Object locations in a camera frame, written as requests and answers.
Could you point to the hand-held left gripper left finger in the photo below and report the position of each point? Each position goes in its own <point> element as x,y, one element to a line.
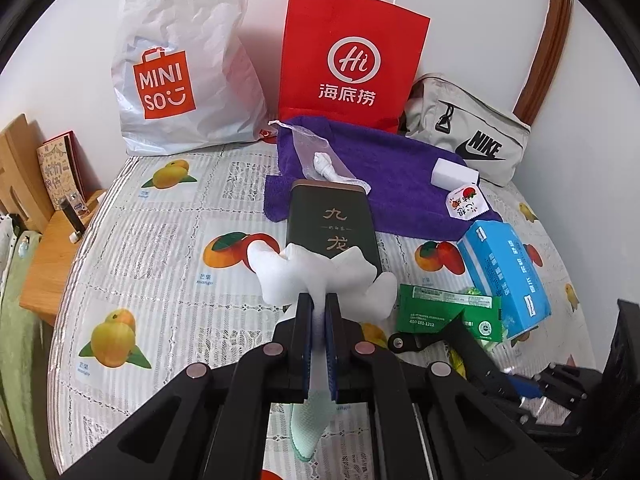
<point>307,350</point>

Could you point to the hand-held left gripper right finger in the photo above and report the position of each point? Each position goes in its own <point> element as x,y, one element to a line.
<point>331,355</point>

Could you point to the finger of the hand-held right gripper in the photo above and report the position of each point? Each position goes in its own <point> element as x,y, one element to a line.
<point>565,380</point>
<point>525,387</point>

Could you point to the small yellow bag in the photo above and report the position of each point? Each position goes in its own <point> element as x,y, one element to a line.
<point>456,362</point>

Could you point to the white sock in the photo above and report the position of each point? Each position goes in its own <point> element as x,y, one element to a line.
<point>300,275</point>

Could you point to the green wipes packet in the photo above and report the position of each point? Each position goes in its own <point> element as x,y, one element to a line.
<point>440,305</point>

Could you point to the dark green tin box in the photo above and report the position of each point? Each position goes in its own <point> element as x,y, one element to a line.
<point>330,210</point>

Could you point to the small fruit-print sachet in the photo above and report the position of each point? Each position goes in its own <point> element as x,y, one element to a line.
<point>465,202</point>

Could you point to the blue tissue pack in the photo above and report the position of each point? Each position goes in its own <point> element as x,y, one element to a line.
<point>505,270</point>

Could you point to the fruit-print tablecloth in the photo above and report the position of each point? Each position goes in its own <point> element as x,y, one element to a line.
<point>175,260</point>

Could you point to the purple towel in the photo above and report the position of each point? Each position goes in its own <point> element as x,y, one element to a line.
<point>390,170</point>

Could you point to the grey waist bag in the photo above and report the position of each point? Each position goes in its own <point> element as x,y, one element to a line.
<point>475,125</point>

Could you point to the wooden nightstand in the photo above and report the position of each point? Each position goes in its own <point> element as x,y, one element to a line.
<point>45,270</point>

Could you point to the green blanket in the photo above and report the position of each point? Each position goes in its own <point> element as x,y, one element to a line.
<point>20,360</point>

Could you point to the patterned book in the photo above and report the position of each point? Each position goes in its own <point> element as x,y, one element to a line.
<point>55,170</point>

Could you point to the red paper bag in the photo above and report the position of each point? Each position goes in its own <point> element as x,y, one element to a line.
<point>350,35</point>

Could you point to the floral white pillow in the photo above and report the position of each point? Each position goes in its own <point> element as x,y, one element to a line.
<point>6,245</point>

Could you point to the white plastic shopping bag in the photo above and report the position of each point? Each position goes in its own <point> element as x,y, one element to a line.
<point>190,35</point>

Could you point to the wooden headboard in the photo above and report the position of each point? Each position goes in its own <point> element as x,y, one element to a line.
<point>20,160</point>

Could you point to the brown wooden door frame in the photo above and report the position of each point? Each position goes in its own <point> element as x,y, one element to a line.
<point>550,50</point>

